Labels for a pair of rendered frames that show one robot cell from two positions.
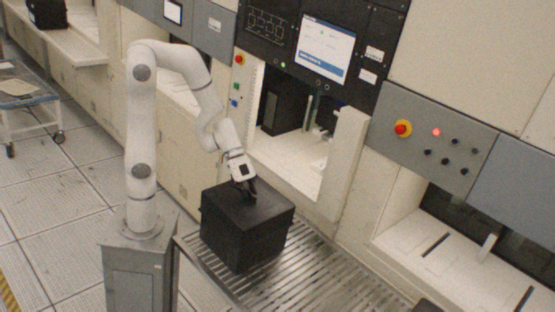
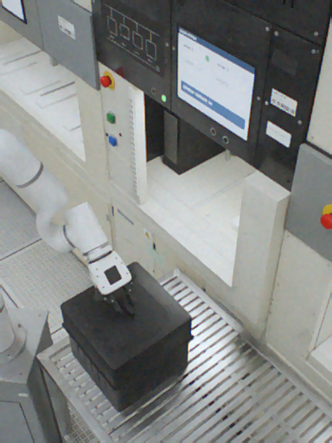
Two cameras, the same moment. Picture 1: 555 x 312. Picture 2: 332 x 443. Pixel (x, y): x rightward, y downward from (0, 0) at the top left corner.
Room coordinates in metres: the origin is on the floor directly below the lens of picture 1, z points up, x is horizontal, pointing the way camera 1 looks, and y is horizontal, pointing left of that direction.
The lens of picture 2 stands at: (0.34, -0.22, 2.39)
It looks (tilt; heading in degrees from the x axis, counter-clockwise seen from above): 45 degrees down; 11
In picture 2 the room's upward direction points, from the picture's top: 1 degrees counter-clockwise
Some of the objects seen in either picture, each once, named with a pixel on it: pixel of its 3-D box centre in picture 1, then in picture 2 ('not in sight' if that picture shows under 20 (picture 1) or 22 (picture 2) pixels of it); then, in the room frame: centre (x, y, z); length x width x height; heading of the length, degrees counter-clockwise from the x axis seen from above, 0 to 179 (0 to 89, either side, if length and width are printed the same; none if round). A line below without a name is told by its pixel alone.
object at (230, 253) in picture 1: (244, 228); (128, 343); (1.34, 0.08, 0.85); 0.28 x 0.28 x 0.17; 48
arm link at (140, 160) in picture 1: (140, 116); not in sight; (1.30, 0.52, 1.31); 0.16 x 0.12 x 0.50; 23
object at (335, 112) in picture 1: (342, 109); not in sight; (2.31, -0.33, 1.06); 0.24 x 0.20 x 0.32; 49
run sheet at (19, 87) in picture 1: (16, 86); not in sight; (2.90, 2.18, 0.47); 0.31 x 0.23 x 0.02; 71
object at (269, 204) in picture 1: (248, 205); (126, 317); (1.34, 0.08, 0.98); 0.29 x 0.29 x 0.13; 48
